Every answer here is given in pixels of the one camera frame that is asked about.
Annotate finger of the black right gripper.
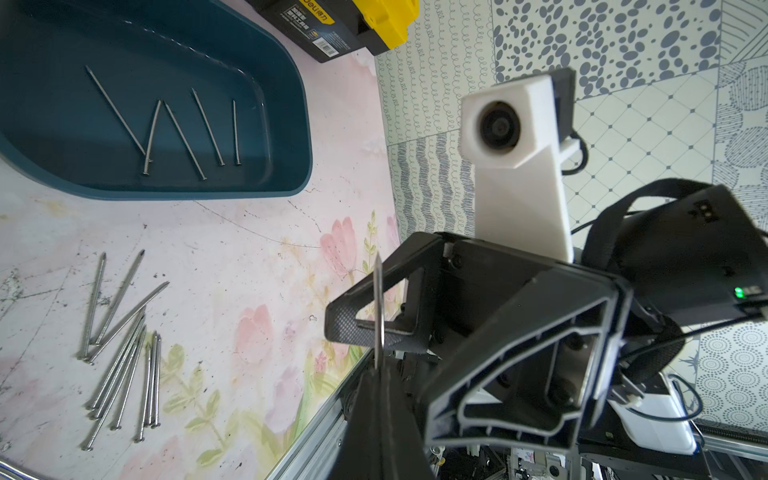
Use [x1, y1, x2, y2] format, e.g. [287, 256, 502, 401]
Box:
[416, 266, 630, 452]
[324, 232, 444, 353]

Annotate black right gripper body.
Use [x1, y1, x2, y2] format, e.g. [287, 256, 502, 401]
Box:
[413, 232, 637, 457]

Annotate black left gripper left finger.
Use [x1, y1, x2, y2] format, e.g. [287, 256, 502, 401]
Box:
[328, 369, 382, 480]

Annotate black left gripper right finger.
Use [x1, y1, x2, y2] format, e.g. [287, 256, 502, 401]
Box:
[379, 363, 435, 479]

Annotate steel nail apart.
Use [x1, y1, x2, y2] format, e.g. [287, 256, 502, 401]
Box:
[232, 99, 242, 166]

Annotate teal plastic storage box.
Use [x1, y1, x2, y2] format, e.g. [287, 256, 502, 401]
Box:
[1, 1, 313, 200]

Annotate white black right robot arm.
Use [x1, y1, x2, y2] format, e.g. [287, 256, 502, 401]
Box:
[325, 179, 767, 479]

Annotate steel nail pile outer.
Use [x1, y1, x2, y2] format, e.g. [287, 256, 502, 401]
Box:
[150, 332, 161, 428]

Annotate steel nail pile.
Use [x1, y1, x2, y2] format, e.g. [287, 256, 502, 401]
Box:
[88, 307, 146, 420]
[150, 332, 161, 428]
[134, 332, 155, 444]
[90, 249, 145, 346]
[84, 281, 170, 364]
[80, 325, 146, 452]

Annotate steel nail pile lower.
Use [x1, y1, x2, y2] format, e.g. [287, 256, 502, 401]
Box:
[134, 332, 155, 444]

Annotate yellow black toolbox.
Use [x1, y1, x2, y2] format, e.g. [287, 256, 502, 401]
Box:
[249, 0, 420, 63]

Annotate steel nail pile far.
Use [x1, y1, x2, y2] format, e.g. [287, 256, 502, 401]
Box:
[80, 325, 146, 452]

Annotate steel nail pile right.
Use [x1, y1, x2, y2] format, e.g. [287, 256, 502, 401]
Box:
[88, 307, 146, 420]

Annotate steel nail pile middle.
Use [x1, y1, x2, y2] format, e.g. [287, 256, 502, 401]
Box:
[84, 281, 170, 364]

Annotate steel nail pile left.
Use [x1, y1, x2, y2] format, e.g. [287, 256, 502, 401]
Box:
[90, 249, 145, 346]

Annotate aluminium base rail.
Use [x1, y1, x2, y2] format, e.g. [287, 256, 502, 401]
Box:
[267, 351, 373, 480]

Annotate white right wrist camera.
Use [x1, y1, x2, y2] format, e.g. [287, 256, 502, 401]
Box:
[459, 67, 581, 262]

